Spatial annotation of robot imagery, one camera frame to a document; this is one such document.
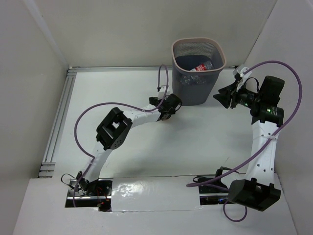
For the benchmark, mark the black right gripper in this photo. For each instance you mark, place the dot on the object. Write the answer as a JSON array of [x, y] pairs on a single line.
[[225, 97]]

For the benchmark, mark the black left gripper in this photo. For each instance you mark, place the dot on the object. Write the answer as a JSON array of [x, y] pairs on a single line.
[[165, 107]]

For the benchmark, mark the red label water bottle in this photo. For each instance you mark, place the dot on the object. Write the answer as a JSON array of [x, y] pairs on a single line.
[[205, 66]]

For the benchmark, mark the green label clear bottle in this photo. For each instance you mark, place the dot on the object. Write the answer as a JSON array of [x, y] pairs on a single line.
[[193, 80]]

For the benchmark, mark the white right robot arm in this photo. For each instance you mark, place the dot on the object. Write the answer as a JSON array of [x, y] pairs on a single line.
[[256, 188]]

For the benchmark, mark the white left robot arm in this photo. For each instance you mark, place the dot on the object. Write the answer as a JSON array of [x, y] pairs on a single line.
[[114, 128]]

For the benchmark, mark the grey mesh waste bin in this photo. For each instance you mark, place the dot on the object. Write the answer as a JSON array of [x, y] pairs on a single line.
[[196, 65]]

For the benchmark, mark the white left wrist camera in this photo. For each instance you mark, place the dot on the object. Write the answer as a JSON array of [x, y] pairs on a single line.
[[164, 91]]

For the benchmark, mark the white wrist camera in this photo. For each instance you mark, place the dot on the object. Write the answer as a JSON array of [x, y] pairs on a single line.
[[241, 74], [164, 91]]

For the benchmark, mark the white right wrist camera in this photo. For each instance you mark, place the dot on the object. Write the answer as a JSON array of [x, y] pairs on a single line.
[[241, 74]]

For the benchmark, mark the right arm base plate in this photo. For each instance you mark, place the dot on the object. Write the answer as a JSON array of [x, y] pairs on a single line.
[[214, 194]]

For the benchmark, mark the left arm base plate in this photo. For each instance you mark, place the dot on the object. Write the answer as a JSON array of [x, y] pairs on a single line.
[[99, 198]]

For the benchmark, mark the aluminium rail frame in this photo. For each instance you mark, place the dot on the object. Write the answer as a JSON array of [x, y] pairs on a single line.
[[49, 159]]

